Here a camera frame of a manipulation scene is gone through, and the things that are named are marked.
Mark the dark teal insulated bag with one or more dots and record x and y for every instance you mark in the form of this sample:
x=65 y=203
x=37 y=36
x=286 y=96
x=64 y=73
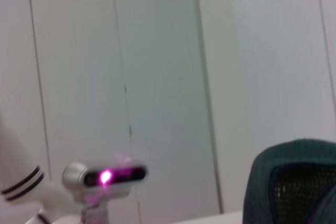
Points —
x=262 y=176

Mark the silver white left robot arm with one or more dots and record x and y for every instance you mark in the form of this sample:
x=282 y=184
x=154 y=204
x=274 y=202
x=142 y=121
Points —
x=50 y=197

